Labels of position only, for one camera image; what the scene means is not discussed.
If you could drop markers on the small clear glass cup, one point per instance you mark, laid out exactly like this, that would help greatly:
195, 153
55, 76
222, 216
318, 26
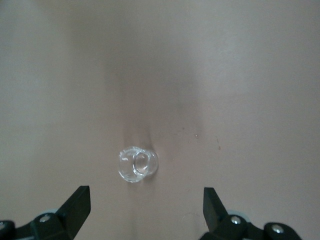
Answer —
137, 165

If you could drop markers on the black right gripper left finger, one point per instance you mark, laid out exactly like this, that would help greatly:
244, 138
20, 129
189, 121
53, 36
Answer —
72, 212

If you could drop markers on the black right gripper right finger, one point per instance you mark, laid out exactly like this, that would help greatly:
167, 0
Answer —
215, 220

